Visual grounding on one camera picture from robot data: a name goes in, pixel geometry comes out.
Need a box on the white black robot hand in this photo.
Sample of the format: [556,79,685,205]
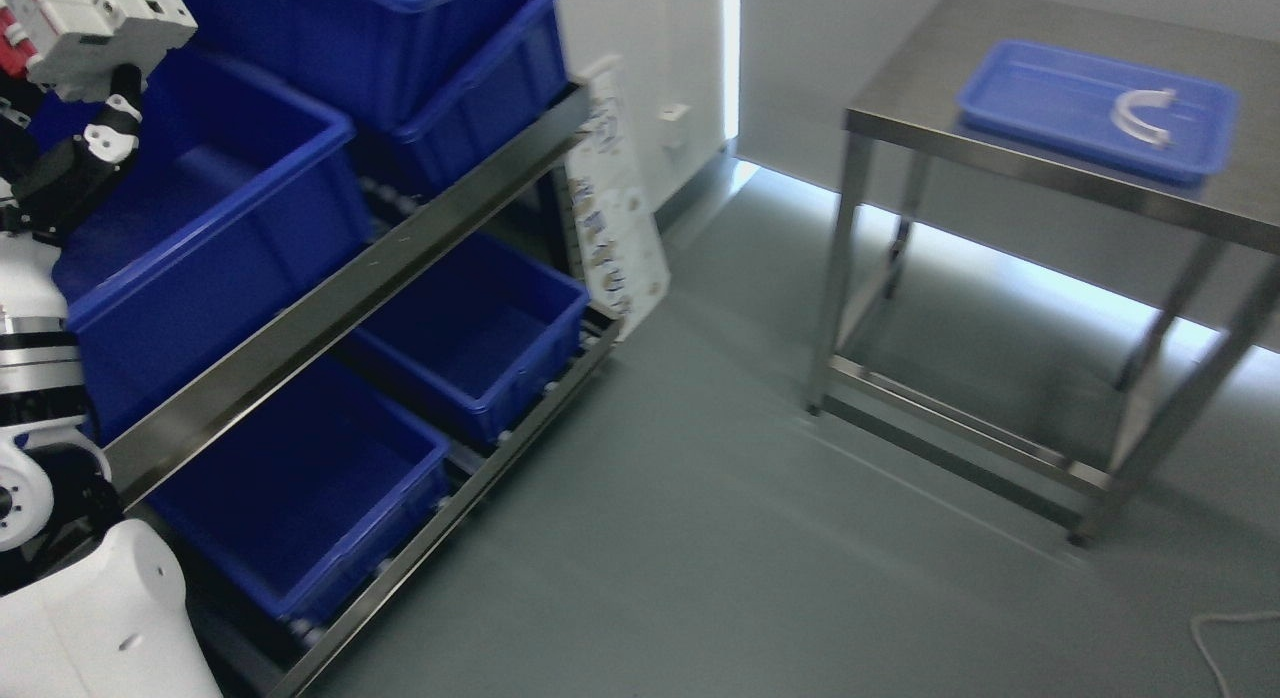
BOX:
[0,63,143,324]

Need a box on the grey red circuit breaker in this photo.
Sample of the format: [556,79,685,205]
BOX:
[1,0,198,102]

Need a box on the white robot forearm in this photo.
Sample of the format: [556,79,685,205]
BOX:
[3,316,113,552]

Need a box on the metal roller shelf rack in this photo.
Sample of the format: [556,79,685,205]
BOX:
[108,79,622,697]

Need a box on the blue bin upper left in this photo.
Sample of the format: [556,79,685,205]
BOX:
[52,46,372,444]

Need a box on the blue bin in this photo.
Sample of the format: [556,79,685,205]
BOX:
[52,46,372,444]
[148,357,451,626]
[338,233,590,446]
[186,0,570,201]

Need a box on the blue bin top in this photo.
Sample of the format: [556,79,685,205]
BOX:
[186,0,570,201]

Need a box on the blue bin lower left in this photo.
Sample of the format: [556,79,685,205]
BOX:
[148,357,451,626]

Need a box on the blue bin lower right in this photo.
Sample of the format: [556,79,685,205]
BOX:
[338,233,590,446]

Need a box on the white printed board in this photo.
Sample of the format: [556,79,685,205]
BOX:
[566,54,671,342]

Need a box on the blue plastic tray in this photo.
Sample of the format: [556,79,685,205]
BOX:
[955,38,1240,186]

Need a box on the white curved pipe clamp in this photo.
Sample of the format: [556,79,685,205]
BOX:
[1108,88,1178,150]

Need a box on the stainless steel table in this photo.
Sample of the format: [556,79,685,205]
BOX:
[804,0,1277,548]

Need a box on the white wall socket box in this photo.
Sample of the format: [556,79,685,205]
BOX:
[659,104,691,131]

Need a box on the white cable on floor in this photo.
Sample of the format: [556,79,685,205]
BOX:
[1189,610,1280,698]

